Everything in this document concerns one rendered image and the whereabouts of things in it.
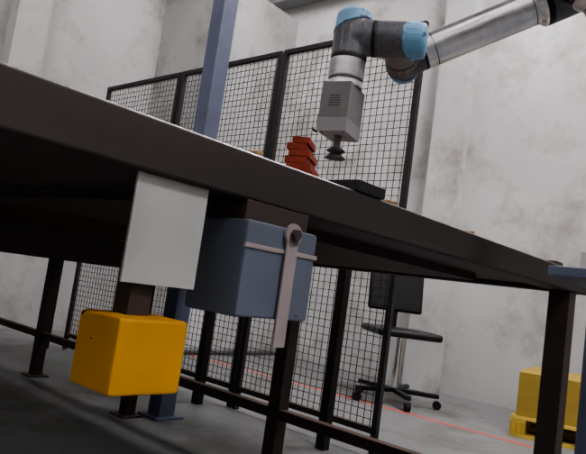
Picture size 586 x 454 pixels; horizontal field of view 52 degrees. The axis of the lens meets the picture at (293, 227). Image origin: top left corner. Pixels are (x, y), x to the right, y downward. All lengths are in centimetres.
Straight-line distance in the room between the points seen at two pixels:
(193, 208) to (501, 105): 538
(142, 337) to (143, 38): 665
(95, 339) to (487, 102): 557
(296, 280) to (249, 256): 10
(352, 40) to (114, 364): 87
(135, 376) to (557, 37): 565
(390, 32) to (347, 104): 17
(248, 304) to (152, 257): 14
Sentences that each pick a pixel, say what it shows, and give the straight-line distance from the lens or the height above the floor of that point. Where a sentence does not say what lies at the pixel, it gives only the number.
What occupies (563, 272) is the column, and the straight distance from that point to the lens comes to 131.
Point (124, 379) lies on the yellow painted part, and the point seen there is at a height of 64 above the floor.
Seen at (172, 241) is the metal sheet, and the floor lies 79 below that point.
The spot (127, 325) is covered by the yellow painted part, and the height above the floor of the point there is 69.
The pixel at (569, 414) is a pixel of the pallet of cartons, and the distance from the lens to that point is 437.
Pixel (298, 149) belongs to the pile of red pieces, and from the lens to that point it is 231.
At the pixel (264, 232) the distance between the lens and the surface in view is 76.
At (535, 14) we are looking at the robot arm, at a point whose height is 140.
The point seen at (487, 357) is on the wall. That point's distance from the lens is 565.
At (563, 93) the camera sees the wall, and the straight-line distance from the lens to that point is 585.
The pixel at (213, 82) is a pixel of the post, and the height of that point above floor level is 178.
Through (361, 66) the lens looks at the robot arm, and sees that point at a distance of 129.
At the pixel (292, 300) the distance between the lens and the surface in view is 81.
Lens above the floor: 75
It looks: 6 degrees up
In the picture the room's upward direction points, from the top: 8 degrees clockwise
